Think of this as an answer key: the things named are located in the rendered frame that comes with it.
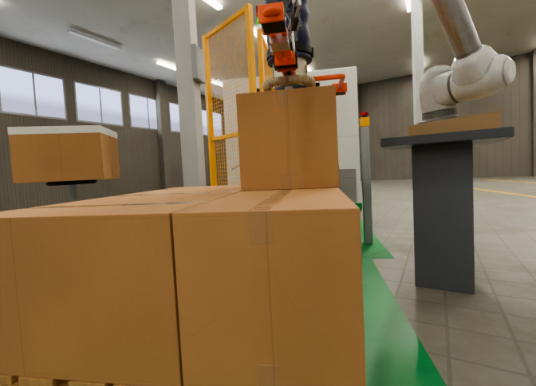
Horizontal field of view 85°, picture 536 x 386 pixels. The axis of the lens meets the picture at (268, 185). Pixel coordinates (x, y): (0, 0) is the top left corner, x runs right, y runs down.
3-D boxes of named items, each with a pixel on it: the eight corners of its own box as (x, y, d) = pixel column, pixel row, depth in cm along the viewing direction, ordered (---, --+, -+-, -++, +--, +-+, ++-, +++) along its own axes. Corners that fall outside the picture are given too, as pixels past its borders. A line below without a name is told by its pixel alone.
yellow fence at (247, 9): (209, 229, 329) (198, 37, 319) (217, 227, 336) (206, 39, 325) (261, 240, 265) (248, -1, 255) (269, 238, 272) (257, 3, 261)
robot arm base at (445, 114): (464, 120, 154) (463, 109, 154) (458, 118, 137) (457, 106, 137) (426, 126, 166) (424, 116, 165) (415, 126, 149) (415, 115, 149)
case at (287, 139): (264, 183, 182) (260, 118, 180) (330, 180, 176) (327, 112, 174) (240, 191, 122) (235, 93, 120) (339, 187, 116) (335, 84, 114)
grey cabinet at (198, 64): (201, 84, 281) (199, 52, 280) (206, 84, 280) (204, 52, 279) (192, 78, 261) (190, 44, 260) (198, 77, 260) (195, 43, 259)
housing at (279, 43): (271, 52, 105) (271, 39, 105) (290, 49, 104) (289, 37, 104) (269, 44, 98) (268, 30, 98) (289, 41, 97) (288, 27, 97)
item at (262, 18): (263, 36, 93) (262, 19, 92) (286, 33, 92) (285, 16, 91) (258, 22, 84) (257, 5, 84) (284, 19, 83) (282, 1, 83)
